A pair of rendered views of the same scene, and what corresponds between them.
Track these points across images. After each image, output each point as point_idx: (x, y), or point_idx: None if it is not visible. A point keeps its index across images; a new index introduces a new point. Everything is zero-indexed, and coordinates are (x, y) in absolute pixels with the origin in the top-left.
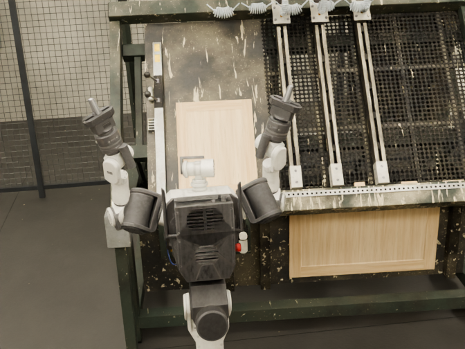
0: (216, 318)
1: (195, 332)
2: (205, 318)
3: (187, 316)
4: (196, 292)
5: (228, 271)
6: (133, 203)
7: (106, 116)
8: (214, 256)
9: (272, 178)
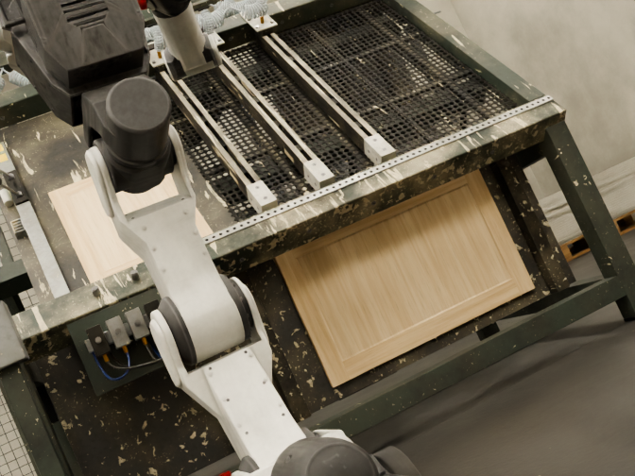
0: (140, 87)
1: (135, 222)
2: (120, 93)
3: (104, 181)
4: (94, 93)
5: (135, 32)
6: None
7: None
8: (99, 7)
9: None
